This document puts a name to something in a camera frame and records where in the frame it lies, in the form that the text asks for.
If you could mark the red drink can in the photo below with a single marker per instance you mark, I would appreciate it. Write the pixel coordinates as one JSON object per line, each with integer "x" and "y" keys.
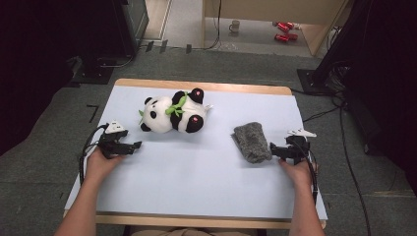
{"x": 283, "y": 27}
{"x": 290, "y": 25}
{"x": 281, "y": 38}
{"x": 293, "y": 36}

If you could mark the beige mug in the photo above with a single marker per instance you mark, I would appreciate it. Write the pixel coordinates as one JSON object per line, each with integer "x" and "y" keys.
{"x": 234, "y": 26}

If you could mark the panda plush toy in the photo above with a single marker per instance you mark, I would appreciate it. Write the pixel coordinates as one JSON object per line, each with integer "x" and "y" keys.
{"x": 164, "y": 114}

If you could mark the black stand base plate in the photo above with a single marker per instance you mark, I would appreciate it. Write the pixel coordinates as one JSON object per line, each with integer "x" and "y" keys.
{"x": 93, "y": 75}
{"x": 311, "y": 82}

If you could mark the black tape strip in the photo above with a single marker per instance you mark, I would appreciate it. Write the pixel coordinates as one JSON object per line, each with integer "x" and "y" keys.
{"x": 163, "y": 46}
{"x": 149, "y": 46}
{"x": 188, "y": 48}

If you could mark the person's right hand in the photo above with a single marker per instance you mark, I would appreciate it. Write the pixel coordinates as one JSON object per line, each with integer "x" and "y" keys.
{"x": 300, "y": 173}

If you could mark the person's left hand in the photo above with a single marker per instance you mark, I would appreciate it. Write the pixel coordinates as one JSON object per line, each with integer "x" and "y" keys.
{"x": 98, "y": 167}

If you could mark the black tape corner mark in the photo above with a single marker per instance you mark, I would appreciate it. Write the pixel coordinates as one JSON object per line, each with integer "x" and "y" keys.
{"x": 94, "y": 111}

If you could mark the wooden table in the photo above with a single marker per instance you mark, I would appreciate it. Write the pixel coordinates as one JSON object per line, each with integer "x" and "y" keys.
{"x": 203, "y": 86}

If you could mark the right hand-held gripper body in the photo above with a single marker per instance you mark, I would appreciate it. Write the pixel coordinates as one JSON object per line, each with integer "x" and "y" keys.
{"x": 297, "y": 147}

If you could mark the pale blue table mat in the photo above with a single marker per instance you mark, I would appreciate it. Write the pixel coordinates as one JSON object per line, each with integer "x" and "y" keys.
{"x": 196, "y": 177}

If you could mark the light wooden cabinet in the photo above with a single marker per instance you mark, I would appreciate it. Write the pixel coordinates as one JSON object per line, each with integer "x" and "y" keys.
{"x": 278, "y": 10}

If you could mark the grey fluffy cloth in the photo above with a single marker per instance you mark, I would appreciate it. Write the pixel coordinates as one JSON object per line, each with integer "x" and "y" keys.
{"x": 252, "y": 142}

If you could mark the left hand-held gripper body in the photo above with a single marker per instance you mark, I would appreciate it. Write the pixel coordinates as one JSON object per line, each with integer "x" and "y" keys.
{"x": 109, "y": 144}

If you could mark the dark cabinet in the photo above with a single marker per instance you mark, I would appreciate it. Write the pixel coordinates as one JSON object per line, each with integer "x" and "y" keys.
{"x": 134, "y": 23}

